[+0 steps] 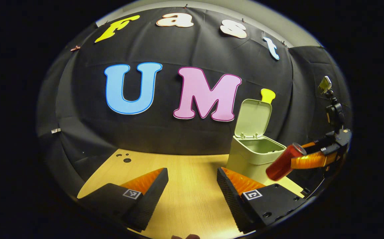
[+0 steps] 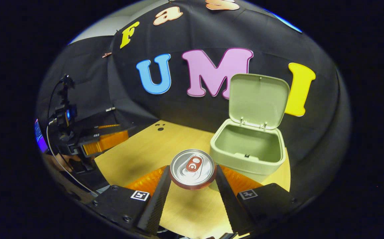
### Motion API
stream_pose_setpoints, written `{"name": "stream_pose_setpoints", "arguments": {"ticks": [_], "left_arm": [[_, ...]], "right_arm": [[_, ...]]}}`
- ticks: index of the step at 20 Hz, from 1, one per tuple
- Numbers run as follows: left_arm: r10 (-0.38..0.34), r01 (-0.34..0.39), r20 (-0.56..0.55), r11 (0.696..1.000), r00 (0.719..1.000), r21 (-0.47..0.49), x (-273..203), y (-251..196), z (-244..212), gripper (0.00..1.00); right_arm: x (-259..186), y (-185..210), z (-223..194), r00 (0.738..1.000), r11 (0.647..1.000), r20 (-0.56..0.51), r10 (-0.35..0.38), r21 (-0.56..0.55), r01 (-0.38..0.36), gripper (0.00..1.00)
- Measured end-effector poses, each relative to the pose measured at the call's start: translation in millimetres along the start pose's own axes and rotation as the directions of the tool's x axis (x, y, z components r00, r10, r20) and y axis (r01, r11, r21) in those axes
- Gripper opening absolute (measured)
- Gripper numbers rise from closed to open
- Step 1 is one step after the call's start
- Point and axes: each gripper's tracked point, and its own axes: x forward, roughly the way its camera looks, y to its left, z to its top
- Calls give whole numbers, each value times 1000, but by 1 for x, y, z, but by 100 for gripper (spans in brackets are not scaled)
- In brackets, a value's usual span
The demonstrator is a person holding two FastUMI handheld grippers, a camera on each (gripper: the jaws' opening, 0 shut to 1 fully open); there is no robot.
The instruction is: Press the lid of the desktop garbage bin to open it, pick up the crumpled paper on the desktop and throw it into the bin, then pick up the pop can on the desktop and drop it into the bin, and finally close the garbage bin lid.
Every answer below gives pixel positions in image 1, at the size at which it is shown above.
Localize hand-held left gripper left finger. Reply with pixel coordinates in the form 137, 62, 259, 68
77, 168, 169, 232

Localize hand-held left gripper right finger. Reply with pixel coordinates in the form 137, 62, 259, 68
216, 167, 307, 233

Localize red pop can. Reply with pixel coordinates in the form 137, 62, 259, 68
266, 143, 307, 181

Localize green desktop garbage bin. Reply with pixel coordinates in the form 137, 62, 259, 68
226, 99, 287, 185

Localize green garbage bin lid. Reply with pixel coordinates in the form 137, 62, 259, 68
234, 99, 273, 139

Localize wooden desktop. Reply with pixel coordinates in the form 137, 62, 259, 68
77, 148, 305, 239

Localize black backdrop cloth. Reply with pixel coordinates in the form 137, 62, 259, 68
36, 7, 351, 199

